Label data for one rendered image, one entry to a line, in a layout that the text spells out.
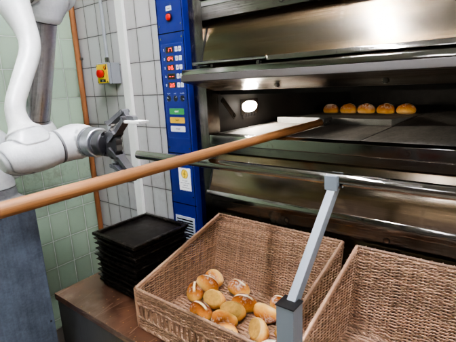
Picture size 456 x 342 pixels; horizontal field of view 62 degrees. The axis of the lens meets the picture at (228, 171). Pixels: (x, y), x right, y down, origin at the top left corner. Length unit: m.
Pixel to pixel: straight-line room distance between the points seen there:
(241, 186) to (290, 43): 0.57
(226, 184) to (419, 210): 0.73
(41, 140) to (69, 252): 1.24
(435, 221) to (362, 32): 0.59
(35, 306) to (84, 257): 0.75
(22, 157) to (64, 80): 1.11
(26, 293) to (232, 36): 1.24
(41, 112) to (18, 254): 0.54
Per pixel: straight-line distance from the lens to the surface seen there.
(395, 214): 1.27
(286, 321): 0.82
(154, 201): 1.94
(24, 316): 1.71
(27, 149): 1.16
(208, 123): 1.58
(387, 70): 1.07
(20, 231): 1.58
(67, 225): 2.29
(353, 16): 1.28
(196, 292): 1.48
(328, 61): 1.13
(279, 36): 1.37
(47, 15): 1.54
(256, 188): 1.47
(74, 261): 2.37
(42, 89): 1.59
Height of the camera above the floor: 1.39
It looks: 13 degrees down
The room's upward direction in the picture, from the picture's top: 3 degrees counter-clockwise
